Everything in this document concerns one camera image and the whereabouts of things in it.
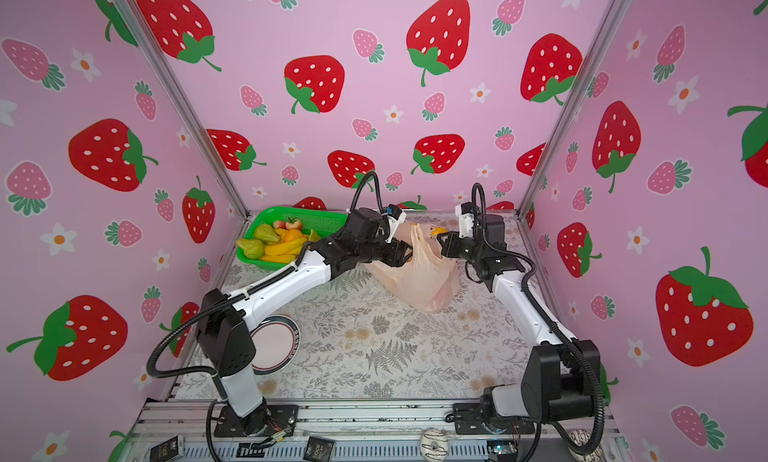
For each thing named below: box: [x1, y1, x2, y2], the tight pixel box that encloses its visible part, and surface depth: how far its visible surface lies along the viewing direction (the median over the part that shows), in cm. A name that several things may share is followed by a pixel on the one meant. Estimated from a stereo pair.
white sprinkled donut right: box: [568, 428, 603, 462], surface depth 69 cm
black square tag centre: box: [303, 436, 336, 462], surface depth 70 cm
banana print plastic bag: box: [364, 223, 460, 312], surface depth 83 cm
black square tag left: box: [150, 435, 178, 462], surface depth 70 cm
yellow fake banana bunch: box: [260, 237, 307, 264], surface depth 102 cm
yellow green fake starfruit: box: [236, 238, 264, 260], surface depth 99 cm
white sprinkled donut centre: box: [420, 427, 449, 462], surface depth 70 cm
